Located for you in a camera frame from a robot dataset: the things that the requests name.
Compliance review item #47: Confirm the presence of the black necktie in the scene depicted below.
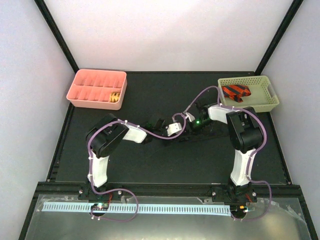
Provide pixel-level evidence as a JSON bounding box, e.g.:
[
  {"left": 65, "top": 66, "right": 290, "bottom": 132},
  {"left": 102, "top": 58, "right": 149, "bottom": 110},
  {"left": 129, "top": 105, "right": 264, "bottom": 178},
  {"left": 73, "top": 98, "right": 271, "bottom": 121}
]
[{"left": 172, "top": 128, "right": 229, "bottom": 143}]

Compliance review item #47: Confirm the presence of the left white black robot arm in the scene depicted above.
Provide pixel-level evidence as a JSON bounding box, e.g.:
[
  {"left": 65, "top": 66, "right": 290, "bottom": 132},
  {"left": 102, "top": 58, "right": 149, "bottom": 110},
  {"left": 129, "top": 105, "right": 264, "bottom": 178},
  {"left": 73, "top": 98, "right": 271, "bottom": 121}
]
[{"left": 85, "top": 113, "right": 187, "bottom": 200}]

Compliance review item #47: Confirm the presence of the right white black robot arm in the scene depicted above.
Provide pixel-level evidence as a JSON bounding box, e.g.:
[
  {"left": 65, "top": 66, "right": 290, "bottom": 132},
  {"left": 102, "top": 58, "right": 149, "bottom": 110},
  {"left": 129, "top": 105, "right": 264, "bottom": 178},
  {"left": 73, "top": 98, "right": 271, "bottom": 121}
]
[{"left": 190, "top": 100, "right": 266, "bottom": 202}]

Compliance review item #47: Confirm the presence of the orange navy striped tie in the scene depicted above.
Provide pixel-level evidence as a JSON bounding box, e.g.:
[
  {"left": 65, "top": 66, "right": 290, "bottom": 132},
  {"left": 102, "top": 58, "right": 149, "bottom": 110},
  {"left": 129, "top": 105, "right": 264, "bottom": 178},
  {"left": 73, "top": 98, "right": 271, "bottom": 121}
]
[{"left": 222, "top": 84, "right": 252, "bottom": 103}]

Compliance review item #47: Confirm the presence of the green perforated plastic basket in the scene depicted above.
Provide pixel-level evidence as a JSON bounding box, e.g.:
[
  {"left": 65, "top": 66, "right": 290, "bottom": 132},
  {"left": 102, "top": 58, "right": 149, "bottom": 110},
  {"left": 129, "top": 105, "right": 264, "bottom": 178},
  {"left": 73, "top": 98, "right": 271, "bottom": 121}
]
[{"left": 217, "top": 75, "right": 280, "bottom": 113}]

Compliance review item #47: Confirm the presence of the yellow black rolled tie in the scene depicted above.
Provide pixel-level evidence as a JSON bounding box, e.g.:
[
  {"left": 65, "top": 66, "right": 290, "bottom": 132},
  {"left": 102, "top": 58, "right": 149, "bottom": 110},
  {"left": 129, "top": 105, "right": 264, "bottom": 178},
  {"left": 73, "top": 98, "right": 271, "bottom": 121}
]
[{"left": 108, "top": 92, "right": 121, "bottom": 103}]

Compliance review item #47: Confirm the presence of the pink compartment organizer box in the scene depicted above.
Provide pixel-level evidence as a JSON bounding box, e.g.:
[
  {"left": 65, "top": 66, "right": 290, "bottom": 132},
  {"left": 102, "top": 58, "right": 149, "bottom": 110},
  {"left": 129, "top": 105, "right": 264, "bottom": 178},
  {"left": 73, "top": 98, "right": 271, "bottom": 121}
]
[{"left": 66, "top": 69, "right": 127, "bottom": 111}]

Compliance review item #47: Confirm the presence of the clear acrylic sheet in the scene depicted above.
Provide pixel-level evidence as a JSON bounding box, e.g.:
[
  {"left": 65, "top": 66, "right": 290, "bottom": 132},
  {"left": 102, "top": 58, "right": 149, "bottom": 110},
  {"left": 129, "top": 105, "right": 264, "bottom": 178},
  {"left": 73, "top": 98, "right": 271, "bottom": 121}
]
[{"left": 20, "top": 194, "right": 312, "bottom": 240}]

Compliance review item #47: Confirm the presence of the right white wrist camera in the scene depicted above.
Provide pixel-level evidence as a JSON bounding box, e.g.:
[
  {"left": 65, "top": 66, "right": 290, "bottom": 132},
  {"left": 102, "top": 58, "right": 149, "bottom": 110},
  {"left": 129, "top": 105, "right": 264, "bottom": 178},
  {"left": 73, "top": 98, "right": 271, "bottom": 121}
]
[{"left": 183, "top": 112, "right": 196, "bottom": 123}]

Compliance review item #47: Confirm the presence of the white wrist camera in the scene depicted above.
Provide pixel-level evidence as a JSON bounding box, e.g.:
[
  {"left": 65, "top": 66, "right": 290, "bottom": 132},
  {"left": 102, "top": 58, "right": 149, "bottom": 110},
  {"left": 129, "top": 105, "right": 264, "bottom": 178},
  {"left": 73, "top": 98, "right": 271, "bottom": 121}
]
[
  {"left": 183, "top": 112, "right": 196, "bottom": 123},
  {"left": 166, "top": 122, "right": 182, "bottom": 137}
]

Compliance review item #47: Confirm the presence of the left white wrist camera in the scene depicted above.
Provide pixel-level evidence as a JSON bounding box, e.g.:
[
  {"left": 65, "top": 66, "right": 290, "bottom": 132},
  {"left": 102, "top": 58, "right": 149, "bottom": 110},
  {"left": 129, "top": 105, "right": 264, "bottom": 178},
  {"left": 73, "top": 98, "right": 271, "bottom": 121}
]
[{"left": 166, "top": 122, "right": 182, "bottom": 137}]

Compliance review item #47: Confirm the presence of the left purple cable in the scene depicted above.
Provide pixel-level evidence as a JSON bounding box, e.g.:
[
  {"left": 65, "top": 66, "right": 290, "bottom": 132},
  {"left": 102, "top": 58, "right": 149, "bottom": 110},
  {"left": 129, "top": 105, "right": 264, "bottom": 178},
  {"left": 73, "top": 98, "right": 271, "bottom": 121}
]
[{"left": 86, "top": 112, "right": 188, "bottom": 223}]

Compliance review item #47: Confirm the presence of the purple cable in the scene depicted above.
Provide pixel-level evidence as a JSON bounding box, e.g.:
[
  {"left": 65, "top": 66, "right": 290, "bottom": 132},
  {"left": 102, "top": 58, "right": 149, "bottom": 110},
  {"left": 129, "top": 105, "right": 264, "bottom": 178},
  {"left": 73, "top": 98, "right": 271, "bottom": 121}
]
[
  {"left": 183, "top": 86, "right": 273, "bottom": 223},
  {"left": 86, "top": 112, "right": 188, "bottom": 223}
]

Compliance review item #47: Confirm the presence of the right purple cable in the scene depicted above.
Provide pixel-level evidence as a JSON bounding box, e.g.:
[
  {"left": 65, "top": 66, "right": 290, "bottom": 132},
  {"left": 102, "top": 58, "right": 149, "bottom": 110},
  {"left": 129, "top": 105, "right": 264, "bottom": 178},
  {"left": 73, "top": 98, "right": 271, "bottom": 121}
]
[{"left": 183, "top": 86, "right": 273, "bottom": 223}]

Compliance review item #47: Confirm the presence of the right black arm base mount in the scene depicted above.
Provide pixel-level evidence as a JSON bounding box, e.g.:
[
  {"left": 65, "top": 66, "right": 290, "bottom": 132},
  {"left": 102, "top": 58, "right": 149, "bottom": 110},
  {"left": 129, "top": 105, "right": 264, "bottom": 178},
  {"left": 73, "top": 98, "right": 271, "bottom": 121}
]
[{"left": 211, "top": 185, "right": 257, "bottom": 204}]

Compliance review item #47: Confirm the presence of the light blue slotted cable duct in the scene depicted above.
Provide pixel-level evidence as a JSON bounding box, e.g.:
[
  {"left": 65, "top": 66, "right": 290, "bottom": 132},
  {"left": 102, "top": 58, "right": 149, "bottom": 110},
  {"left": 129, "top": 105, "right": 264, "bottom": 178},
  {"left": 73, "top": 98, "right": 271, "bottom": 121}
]
[{"left": 41, "top": 202, "right": 231, "bottom": 217}]

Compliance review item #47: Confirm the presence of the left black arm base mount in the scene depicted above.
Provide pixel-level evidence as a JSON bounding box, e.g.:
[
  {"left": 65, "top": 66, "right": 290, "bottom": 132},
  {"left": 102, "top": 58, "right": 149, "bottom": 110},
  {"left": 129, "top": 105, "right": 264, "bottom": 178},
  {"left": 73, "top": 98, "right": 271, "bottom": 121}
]
[{"left": 77, "top": 183, "right": 124, "bottom": 201}]

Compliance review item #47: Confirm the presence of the right black frame post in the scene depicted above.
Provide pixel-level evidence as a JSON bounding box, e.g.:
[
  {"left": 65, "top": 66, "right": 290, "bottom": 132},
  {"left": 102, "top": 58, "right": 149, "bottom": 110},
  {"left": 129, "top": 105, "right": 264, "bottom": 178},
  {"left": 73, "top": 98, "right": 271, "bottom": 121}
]
[{"left": 254, "top": 0, "right": 304, "bottom": 76}]

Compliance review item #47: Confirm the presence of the black frame post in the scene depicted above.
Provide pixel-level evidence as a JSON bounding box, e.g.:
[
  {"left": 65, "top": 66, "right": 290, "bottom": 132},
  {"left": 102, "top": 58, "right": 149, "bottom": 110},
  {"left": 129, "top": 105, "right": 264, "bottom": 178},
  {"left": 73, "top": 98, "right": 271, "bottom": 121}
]
[
  {"left": 254, "top": 0, "right": 304, "bottom": 76},
  {"left": 34, "top": 0, "right": 79, "bottom": 73}
]

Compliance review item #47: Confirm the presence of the left black frame post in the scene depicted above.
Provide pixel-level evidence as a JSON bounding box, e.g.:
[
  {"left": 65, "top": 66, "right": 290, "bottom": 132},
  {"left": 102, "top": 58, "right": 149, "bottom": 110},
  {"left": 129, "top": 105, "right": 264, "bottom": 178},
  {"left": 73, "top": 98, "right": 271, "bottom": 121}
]
[{"left": 34, "top": 0, "right": 79, "bottom": 73}]

